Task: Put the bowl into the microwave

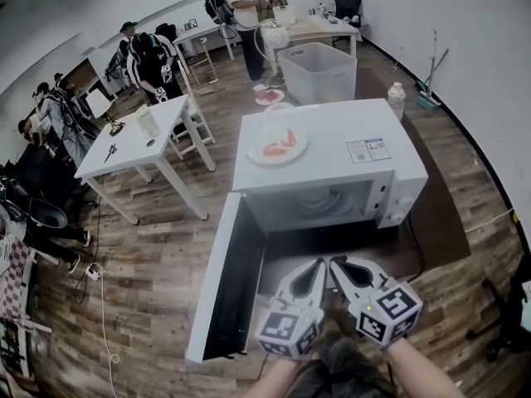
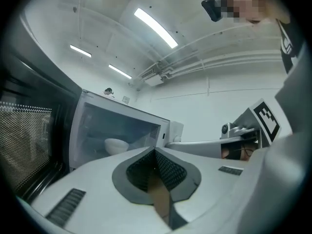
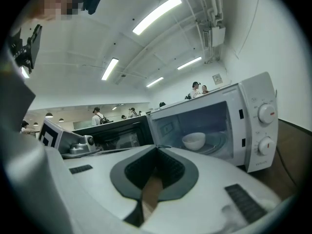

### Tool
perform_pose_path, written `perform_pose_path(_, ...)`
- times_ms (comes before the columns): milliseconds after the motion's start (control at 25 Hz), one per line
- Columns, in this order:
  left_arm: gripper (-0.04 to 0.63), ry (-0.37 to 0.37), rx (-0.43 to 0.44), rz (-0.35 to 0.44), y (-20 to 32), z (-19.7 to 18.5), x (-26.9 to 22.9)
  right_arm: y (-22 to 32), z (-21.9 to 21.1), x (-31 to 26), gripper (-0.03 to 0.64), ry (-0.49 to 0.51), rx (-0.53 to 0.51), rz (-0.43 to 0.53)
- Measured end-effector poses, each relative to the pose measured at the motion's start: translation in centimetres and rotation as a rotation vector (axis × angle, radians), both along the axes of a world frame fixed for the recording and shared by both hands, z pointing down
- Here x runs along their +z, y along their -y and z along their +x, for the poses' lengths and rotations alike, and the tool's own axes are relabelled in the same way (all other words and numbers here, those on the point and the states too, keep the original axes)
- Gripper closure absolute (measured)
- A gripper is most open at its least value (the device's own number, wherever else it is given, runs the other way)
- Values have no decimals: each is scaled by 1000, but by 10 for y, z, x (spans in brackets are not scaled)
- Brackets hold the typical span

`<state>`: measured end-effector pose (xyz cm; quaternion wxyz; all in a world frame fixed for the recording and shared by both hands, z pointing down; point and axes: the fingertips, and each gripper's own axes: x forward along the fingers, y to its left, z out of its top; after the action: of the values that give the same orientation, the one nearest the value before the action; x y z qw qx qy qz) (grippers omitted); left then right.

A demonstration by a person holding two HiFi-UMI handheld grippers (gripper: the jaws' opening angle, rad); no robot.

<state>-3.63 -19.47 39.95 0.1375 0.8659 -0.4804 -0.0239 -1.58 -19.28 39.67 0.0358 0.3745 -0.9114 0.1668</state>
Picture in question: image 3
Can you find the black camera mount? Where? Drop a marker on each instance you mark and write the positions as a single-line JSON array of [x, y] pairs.
[[31, 47]]

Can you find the white microwave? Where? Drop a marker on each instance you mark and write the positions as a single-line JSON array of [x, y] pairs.
[[246, 101]]

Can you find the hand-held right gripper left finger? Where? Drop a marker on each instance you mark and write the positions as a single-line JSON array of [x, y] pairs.
[[97, 191]]

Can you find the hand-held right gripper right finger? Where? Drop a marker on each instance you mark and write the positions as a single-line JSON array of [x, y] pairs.
[[207, 203]]

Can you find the ceiling tube light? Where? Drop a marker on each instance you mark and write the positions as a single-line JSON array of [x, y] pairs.
[[189, 63], [154, 82], [25, 72], [157, 14], [109, 68]]

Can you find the dark brown table white legs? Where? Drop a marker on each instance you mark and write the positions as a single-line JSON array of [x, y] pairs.
[[292, 150]]

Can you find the white bowl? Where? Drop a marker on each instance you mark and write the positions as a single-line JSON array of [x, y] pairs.
[[193, 141]]

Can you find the person's head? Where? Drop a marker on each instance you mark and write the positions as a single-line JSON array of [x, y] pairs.
[[61, 1]]

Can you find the white electrical box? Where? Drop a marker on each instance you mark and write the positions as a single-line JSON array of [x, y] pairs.
[[218, 36]]

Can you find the wall poster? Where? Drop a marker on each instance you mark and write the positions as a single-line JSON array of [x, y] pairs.
[[217, 79]]

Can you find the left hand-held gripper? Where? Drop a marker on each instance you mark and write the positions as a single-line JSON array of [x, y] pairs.
[[70, 142]]

